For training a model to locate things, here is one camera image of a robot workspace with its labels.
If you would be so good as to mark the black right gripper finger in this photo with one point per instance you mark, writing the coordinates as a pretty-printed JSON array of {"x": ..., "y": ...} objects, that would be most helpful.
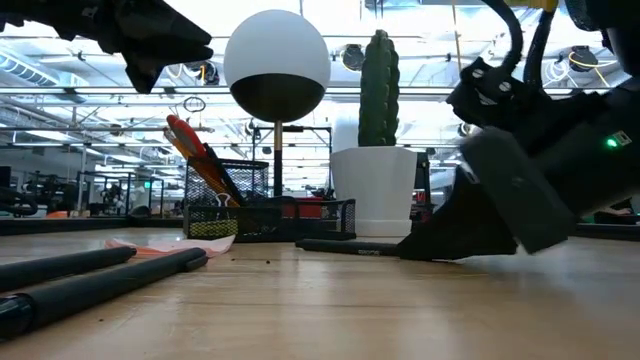
[
  {"x": 520, "y": 200},
  {"x": 450, "y": 235}
]

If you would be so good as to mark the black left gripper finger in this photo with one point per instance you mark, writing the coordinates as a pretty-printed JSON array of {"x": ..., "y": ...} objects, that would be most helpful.
[
  {"x": 150, "y": 65},
  {"x": 160, "y": 30}
]

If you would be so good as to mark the black ballpoint pen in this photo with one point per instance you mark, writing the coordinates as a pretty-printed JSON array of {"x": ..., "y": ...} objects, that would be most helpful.
[
  {"x": 225, "y": 175},
  {"x": 345, "y": 247},
  {"x": 100, "y": 287},
  {"x": 60, "y": 267}
]

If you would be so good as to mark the orange pencil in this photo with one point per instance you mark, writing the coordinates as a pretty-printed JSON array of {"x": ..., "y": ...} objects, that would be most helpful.
[{"x": 215, "y": 182}]

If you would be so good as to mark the large black binder clip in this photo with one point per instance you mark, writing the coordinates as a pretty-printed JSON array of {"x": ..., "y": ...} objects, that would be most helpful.
[{"x": 223, "y": 194}]

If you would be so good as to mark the yellow green eraser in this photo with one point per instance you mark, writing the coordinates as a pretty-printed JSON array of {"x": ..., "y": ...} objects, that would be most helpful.
[{"x": 212, "y": 229}]

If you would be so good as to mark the pink sticky note pad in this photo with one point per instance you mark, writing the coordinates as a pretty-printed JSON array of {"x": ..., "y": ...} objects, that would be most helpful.
[{"x": 170, "y": 246}]

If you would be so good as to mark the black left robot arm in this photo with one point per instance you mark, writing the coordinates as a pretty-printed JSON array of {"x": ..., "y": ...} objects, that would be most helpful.
[{"x": 12, "y": 10}]

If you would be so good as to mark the black mesh desk organizer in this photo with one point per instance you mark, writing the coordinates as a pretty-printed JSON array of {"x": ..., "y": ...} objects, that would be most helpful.
[{"x": 250, "y": 225}]

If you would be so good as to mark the white hexagonal plant pot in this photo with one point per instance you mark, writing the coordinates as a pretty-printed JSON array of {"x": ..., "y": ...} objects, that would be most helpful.
[{"x": 375, "y": 190}]

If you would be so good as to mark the white globe table lamp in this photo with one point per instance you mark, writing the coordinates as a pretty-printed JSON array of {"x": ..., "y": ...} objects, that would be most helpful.
[{"x": 277, "y": 50}]

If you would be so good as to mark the green columnar cactus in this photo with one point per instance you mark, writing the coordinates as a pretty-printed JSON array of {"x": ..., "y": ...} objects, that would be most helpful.
[{"x": 378, "y": 90}]

